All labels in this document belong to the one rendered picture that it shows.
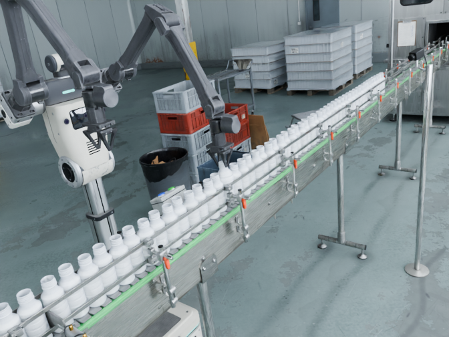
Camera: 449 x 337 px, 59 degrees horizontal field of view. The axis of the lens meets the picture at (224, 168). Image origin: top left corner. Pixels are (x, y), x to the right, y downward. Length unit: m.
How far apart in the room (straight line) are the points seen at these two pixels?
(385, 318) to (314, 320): 0.41
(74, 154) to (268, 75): 7.26
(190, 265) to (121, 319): 0.33
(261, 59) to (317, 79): 1.37
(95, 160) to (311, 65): 6.72
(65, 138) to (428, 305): 2.24
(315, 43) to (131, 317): 7.24
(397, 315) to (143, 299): 1.70
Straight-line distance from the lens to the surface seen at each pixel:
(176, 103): 4.07
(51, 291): 1.22
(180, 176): 3.56
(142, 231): 1.37
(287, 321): 2.60
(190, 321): 2.33
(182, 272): 1.51
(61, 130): 1.84
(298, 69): 8.37
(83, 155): 1.88
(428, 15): 5.99
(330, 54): 8.08
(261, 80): 8.95
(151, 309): 1.45
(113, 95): 1.31
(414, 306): 2.78
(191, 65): 1.60
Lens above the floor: 1.77
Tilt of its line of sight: 21 degrees down
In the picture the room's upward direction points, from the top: 8 degrees counter-clockwise
